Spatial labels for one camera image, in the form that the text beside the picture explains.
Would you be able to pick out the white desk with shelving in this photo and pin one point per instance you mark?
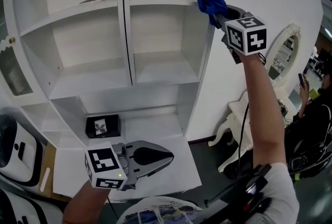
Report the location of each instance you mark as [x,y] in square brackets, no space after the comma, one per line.
[90,44]

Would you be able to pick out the flat grey sheet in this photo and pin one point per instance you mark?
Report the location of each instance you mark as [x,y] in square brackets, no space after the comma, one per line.
[93,0]

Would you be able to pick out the oval white-framed mirror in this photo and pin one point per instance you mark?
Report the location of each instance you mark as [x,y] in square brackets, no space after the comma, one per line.
[282,57]

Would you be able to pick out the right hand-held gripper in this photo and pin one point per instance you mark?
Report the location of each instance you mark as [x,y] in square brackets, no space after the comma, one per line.
[246,36]

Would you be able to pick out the brown cardboard box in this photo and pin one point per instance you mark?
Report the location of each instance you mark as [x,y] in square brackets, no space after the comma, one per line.
[50,166]

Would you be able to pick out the black chest-mounted device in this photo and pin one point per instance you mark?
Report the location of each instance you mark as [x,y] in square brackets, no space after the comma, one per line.
[249,186]

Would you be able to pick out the person's left forearm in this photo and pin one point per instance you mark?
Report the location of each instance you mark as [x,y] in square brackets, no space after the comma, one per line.
[85,204]

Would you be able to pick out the white ornate dressing table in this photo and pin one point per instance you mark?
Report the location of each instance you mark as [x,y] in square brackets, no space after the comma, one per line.
[237,119]

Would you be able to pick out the ribbed glass cabinet door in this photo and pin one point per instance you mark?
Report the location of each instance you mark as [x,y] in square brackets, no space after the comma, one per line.
[13,72]

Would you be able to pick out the person's white printed shirt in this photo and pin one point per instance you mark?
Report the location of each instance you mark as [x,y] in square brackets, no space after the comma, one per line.
[280,192]

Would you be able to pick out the spare hand-held gripper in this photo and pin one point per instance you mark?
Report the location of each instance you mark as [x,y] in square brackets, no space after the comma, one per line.
[282,108]

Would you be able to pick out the person's right forearm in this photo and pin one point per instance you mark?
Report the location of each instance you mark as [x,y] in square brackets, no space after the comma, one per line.
[262,114]

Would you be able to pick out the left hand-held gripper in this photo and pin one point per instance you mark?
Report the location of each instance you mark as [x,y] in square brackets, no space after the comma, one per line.
[105,163]

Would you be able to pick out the black box with picture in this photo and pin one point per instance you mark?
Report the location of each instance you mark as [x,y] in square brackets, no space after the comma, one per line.
[103,126]

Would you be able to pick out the white black delivery robot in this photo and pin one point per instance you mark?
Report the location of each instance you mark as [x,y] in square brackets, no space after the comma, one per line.
[18,155]
[23,208]

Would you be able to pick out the blue cleaning cloth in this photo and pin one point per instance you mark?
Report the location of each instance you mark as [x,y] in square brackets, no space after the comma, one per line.
[211,2]

